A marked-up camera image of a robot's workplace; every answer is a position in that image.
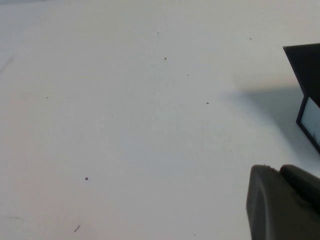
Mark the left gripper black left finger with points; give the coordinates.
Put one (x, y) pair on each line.
(272, 212)

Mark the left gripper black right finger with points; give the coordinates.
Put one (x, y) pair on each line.
(302, 182)

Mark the black printed glasses case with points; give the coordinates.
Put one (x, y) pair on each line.
(306, 67)

